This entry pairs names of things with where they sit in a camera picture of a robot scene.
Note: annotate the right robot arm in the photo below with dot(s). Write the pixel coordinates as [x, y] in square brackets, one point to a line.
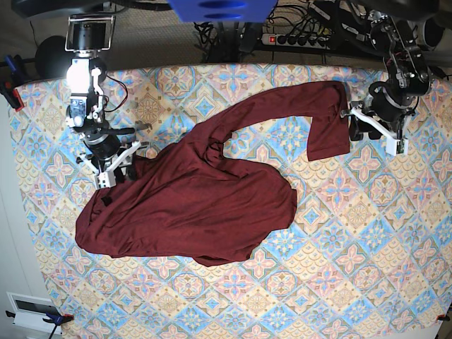
[87, 36]

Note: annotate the round speaker top right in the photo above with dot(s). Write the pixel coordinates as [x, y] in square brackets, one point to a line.
[429, 34]

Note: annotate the blue clamp lower left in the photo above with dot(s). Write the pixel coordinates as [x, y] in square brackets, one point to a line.
[56, 319]

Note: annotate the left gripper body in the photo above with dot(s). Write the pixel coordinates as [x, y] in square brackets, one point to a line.
[392, 105]

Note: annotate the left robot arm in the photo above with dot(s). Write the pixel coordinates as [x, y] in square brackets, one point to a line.
[402, 57]

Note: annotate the patterned tablecloth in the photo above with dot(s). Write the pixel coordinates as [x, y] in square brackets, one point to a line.
[368, 254]

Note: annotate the blue plastic mount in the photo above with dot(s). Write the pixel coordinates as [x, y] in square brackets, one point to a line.
[253, 11]

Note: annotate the white wall box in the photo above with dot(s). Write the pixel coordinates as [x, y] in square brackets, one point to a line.
[30, 312]

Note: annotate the blue handled clamp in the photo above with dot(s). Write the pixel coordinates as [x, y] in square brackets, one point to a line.
[16, 65]

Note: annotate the white power strip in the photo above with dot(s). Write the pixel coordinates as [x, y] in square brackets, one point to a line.
[272, 39]

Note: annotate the orange black clamp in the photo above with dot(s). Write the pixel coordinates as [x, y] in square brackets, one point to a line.
[12, 96]

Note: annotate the orange clamp lower right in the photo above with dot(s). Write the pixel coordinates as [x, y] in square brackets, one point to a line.
[443, 317]

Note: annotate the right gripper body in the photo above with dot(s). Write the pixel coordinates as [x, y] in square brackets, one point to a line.
[103, 143]

